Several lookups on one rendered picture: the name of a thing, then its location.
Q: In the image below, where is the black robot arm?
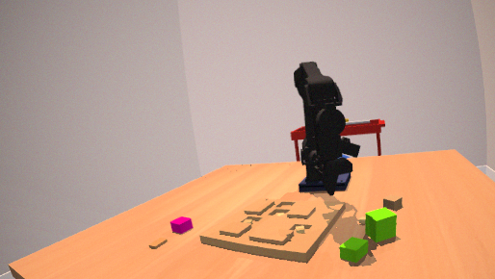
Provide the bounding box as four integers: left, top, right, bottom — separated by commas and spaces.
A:
294, 62, 361, 183

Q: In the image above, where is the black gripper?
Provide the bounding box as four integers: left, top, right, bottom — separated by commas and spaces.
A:
308, 133, 353, 195

